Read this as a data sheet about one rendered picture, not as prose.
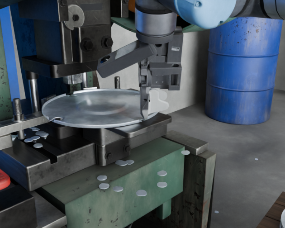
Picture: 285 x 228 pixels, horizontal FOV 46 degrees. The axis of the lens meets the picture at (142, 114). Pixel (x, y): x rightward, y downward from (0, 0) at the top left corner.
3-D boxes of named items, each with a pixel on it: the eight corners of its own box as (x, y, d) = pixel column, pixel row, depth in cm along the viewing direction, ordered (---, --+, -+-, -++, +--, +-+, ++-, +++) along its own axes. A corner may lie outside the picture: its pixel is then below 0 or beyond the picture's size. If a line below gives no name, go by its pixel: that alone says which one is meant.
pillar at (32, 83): (41, 113, 93) (36, 63, 88) (34, 115, 91) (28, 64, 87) (38, 111, 94) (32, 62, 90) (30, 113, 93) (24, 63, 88)
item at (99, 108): (184, 106, 84) (184, 103, 84) (90, 140, 65) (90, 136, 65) (109, 85, 104) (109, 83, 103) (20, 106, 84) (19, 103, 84)
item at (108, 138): (172, 167, 82) (174, 114, 77) (130, 189, 73) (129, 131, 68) (106, 138, 99) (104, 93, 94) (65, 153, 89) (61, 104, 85)
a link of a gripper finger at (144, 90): (148, 114, 69) (149, 77, 64) (140, 114, 69) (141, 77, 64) (147, 100, 73) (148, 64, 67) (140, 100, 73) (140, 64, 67)
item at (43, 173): (167, 134, 102) (168, 115, 100) (29, 192, 72) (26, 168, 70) (104, 111, 122) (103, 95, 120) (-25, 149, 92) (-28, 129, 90)
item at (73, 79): (85, 81, 91) (84, 68, 90) (70, 84, 88) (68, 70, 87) (78, 79, 93) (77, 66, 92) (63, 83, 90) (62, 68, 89)
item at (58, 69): (118, 75, 93) (118, 55, 91) (54, 89, 79) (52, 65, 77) (83, 67, 103) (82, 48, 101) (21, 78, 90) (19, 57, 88)
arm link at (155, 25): (135, 14, 57) (134, -3, 63) (135, 40, 60) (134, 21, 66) (179, 14, 57) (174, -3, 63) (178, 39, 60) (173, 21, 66)
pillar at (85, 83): (90, 101, 104) (87, 55, 99) (84, 102, 102) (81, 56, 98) (86, 99, 105) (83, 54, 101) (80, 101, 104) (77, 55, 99)
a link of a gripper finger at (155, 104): (168, 127, 73) (170, 92, 68) (140, 127, 73) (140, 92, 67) (166, 118, 76) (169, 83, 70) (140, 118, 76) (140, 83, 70)
